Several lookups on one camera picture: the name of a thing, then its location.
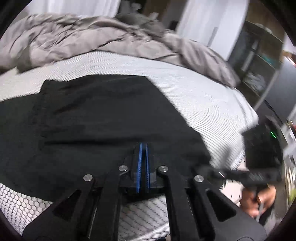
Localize white wardrobe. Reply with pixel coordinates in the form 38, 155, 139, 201
176, 0, 249, 60

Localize white curtain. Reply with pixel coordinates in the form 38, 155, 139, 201
25, 0, 120, 17

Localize white honeycomb pattern mattress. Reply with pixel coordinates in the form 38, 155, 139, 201
1, 51, 258, 240

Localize dark open shelf unit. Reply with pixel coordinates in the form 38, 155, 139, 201
228, 21, 285, 107

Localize person's right hand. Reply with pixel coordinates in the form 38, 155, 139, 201
240, 185, 276, 218

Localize grey crumpled duvet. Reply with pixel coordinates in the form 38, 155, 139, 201
1, 14, 240, 87

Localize black pants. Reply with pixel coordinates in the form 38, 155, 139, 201
1, 75, 210, 201

